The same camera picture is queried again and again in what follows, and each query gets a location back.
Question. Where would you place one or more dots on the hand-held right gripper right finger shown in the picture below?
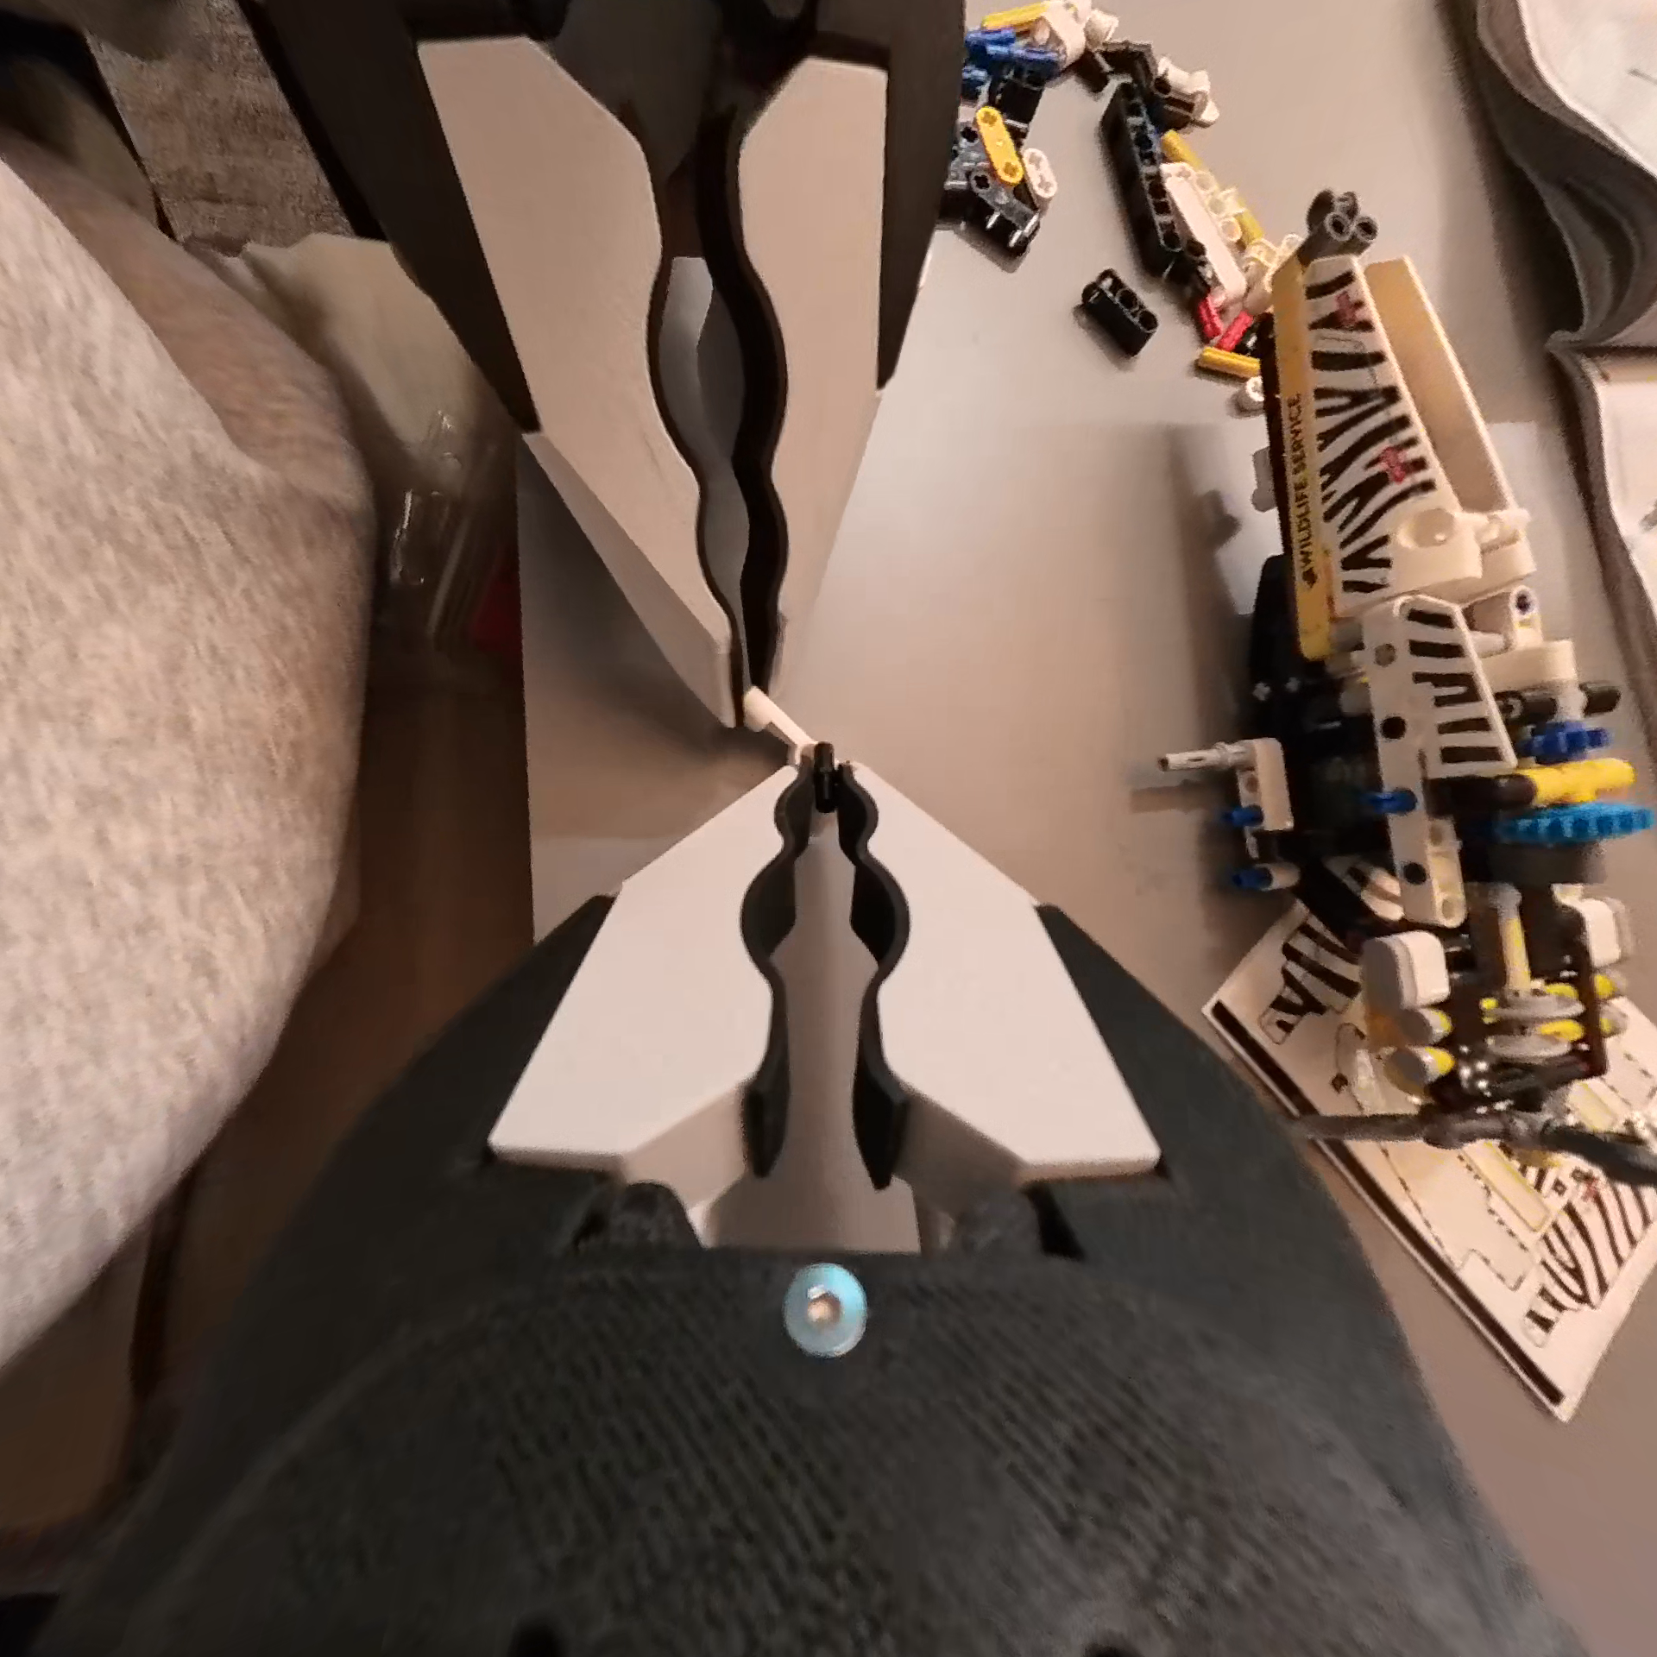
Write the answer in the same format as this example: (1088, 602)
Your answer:
(1011, 1036)

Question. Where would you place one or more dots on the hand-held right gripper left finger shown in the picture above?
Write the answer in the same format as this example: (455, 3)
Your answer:
(635, 1036)

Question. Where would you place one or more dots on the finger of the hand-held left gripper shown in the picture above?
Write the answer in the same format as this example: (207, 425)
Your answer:
(830, 259)
(558, 259)

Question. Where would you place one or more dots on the black lego pin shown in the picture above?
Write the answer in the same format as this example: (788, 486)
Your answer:
(824, 778)

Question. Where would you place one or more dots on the white lego connector piece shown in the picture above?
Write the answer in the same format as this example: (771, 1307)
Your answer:
(767, 709)

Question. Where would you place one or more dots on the black double-hole lego connector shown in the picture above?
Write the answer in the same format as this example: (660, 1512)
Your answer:
(1116, 310)

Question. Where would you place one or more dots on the pile of loose lego pieces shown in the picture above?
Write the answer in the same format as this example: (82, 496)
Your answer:
(1147, 143)

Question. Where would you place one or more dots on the zebra striped lego helicopter model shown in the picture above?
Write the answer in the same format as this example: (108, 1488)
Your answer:
(1361, 427)

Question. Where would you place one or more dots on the clear plastic bag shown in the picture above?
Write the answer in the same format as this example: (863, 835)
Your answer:
(435, 517)

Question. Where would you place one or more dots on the zebra striped sticker sheet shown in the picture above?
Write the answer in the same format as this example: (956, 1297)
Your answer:
(1463, 1230)

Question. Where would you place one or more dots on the folded instruction booklet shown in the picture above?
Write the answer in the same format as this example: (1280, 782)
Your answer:
(1593, 168)

